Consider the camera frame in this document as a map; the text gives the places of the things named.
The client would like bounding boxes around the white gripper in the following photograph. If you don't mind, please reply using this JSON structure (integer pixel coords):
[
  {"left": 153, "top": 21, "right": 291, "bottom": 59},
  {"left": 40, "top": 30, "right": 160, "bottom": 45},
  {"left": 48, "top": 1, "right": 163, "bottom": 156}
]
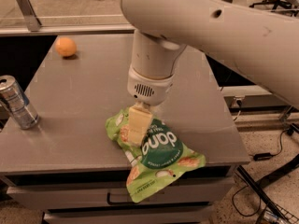
[{"left": 127, "top": 67, "right": 174, "bottom": 147}]

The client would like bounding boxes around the green rice chip bag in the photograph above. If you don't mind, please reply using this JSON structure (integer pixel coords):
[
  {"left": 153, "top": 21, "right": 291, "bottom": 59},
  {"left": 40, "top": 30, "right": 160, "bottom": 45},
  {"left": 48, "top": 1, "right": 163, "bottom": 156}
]
[{"left": 106, "top": 108, "right": 206, "bottom": 203}]

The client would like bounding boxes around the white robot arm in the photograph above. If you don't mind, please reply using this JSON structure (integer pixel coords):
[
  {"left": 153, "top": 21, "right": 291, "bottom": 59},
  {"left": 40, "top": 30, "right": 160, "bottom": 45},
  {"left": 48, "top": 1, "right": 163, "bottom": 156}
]
[{"left": 120, "top": 0, "right": 299, "bottom": 108}]

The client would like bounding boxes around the silver redbull can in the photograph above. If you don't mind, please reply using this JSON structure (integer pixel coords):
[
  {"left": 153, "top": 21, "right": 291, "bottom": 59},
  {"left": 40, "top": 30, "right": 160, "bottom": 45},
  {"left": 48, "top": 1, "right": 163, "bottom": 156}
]
[{"left": 0, "top": 75, "right": 39, "bottom": 130}]

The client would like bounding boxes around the orange fruit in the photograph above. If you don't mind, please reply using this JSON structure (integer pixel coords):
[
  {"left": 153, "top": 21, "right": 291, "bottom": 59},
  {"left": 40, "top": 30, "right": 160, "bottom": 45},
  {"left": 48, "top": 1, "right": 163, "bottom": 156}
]
[{"left": 55, "top": 37, "right": 77, "bottom": 57}]

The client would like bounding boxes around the grey drawer cabinet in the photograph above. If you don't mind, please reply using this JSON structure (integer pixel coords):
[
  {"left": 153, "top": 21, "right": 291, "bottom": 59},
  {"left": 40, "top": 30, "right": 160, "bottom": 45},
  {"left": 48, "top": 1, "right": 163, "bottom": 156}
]
[{"left": 2, "top": 166, "right": 234, "bottom": 224}]

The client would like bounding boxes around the black metal stand leg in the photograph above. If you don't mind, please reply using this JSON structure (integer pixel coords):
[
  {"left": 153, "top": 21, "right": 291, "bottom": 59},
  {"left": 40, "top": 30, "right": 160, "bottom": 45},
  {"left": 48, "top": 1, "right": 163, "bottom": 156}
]
[{"left": 237, "top": 154, "right": 299, "bottom": 215}]

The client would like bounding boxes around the metal glass railing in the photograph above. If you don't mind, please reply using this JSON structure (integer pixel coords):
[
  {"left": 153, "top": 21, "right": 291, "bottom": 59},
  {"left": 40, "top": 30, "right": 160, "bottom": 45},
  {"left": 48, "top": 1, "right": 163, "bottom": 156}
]
[{"left": 1, "top": 0, "right": 299, "bottom": 39}]

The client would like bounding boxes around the black drawer handle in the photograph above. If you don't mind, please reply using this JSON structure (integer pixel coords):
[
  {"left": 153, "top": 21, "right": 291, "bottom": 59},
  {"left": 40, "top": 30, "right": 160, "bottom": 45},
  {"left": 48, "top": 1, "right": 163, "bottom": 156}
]
[{"left": 107, "top": 192, "right": 134, "bottom": 206}]

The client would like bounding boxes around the black power cable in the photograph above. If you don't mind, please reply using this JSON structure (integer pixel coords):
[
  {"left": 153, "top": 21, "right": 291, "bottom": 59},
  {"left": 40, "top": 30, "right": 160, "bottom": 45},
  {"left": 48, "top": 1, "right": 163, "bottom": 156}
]
[{"left": 231, "top": 128, "right": 299, "bottom": 217}]

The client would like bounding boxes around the black wire basket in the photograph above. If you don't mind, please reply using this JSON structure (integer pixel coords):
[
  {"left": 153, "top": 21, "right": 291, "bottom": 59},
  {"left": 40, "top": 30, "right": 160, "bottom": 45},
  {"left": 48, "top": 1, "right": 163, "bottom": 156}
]
[{"left": 255, "top": 204, "right": 299, "bottom": 224}]

